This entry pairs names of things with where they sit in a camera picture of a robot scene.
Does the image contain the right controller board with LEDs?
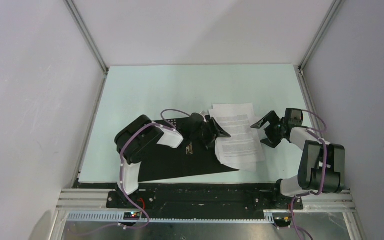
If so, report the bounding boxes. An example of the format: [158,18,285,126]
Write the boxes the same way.
[273,216,292,228]

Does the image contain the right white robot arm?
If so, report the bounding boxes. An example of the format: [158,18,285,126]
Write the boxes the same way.
[251,108,346,209]

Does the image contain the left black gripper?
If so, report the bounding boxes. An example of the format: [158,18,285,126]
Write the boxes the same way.
[190,117,231,150]

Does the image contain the controller board with leds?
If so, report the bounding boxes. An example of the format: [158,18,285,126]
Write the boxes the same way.
[123,211,142,221]
[273,216,292,228]

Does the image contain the left aluminium frame post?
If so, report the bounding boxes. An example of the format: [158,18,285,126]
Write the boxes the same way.
[63,0,109,75]

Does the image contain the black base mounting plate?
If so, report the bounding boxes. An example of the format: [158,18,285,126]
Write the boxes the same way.
[106,183,293,220]

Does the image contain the red and black folder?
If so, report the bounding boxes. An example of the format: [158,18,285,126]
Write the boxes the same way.
[128,118,235,182]

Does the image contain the printed white paper sheets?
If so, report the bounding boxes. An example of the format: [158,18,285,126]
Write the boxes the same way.
[209,103,266,172]

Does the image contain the aluminium frame post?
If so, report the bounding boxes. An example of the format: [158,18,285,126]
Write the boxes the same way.
[297,0,344,75]
[63,0,109,75]

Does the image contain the left controller board with LEDs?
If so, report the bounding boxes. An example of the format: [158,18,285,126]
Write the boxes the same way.
[123,211,142,221]

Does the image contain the white slotted cable duct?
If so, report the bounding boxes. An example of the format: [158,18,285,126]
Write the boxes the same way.
[66,211,276,224]

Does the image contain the silver folder clip mechanism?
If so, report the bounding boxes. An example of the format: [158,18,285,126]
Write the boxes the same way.
[185,142,194,155]

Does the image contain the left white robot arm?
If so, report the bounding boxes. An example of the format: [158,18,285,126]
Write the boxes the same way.
[114,113,234,208]

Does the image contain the aluminium front rail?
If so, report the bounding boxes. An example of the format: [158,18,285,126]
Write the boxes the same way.
[56,188,357,213]

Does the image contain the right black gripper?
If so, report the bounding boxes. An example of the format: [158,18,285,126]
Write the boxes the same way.
[250,111,286,149]

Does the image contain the right aluminium frame post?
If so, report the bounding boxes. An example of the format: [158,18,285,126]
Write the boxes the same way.
[297,0,344,75]

